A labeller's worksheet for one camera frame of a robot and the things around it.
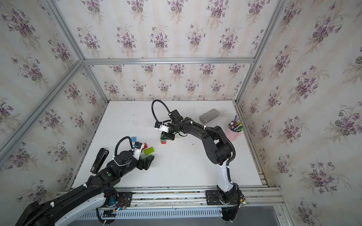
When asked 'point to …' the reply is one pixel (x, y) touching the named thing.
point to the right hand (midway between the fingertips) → (165, 134)
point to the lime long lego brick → (149, 150)
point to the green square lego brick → (163, 140)
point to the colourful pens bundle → (236, 125)
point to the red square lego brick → (163, 142)
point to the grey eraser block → (208, 116)
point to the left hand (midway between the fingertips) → (148, 154)
